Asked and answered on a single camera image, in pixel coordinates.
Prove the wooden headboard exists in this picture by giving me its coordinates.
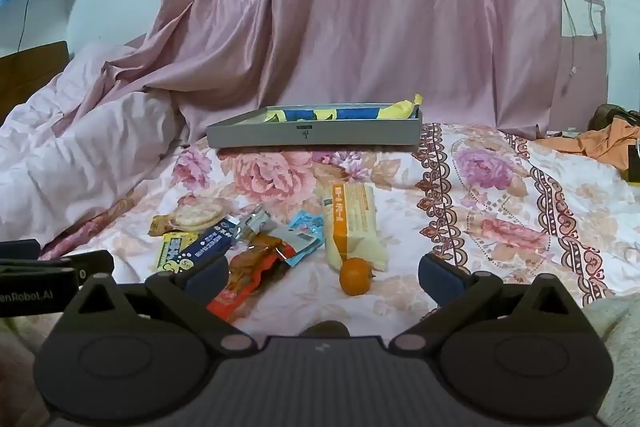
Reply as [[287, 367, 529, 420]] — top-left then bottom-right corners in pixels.
[[0, 41, 71, 122]]

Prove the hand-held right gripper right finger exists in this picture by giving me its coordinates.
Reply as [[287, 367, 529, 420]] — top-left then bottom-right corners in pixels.
[[387, 252, 583, 355]]

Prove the light blue snack packet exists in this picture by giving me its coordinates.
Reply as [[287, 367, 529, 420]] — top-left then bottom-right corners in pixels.
[[272, 210, 326, 267]]

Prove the yellow green biscuit packet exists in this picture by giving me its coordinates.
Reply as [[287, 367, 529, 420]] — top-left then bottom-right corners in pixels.
[[155, 231, 201, 273]]

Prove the orange cloth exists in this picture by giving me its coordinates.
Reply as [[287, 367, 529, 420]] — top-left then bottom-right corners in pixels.
[[537, 117, 640, 170]]

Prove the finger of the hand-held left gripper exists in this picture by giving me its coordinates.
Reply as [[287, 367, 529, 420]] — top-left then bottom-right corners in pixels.
[[70, 250, 115, 280]]

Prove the pale pink quilt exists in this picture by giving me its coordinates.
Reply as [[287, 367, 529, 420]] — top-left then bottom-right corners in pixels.
[[0, 42, 191, 253]]

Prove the red sausage packet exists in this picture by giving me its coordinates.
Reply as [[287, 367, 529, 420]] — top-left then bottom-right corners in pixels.
[[206, 232, 296, 323]]

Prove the cream orange bread packet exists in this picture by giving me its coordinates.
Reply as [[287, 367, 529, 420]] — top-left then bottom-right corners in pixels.
[[320, 183, 390, 273]]

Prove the dark blue snack packet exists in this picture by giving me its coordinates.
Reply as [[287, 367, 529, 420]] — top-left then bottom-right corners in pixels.
[[172, 205, 278, 280]]

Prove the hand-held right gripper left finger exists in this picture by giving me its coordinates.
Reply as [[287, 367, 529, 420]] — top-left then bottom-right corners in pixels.
[[60, 253, 258, 355]]

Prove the orange tangerine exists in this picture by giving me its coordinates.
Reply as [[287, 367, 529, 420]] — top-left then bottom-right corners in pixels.
[[339, 257, 376, 297]]

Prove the grey fuzzy blanket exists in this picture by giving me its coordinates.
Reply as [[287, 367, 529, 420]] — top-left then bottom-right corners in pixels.
[[582, 294, 640, 427]]

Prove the pink curtain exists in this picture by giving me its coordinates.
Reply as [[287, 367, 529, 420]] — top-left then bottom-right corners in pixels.
[[50, 0, 563, 148]]

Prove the floral bedsheet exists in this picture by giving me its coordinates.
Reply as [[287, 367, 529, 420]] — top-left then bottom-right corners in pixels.
[[40, 122, 640, 323]]

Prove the thin black cable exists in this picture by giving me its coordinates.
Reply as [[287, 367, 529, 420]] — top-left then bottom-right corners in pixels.
[[17, 0, 33, 52]]

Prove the grey shallow box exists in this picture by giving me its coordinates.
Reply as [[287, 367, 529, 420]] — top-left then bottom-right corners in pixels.
[[206, 104, 423, 148]]

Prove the round cracker packet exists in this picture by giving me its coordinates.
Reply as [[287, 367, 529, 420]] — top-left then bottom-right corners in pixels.
[[148, 202, 233, 238]]

